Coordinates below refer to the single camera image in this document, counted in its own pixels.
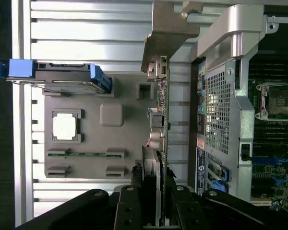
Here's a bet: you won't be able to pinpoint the hard disk with blue caddy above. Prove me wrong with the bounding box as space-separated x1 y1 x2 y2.
0 59 115 95

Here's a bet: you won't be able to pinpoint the green motherboard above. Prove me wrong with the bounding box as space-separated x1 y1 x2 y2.
249 59 288 204

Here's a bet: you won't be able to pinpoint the RAM slot black clips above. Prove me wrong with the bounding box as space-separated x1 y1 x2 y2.
251 76 288 82
253 130 288 137
253 119 288 126
251 66 288 72

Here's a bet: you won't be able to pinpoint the CPU socket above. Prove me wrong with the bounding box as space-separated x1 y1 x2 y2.
255 82 288 119

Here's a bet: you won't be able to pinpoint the grey plastic parts rack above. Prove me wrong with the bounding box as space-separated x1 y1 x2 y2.
43 0 202 185

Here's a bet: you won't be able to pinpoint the blue card retainer clip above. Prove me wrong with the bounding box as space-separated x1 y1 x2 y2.
211 181 228 192
218 167 230 179

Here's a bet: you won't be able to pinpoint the silver CPU chip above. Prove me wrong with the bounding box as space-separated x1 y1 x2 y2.
52 114 77 139

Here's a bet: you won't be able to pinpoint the open black PC case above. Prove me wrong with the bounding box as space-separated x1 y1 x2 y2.
191 4 288 207

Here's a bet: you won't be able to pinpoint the RAM slot white clips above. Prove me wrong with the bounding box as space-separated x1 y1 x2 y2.
251 61 288 67
251 71 288 77
253 125 288 131
253 136 288 143

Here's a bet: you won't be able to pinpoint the green RAM stick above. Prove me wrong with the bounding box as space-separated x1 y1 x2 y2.
48 152 124 158

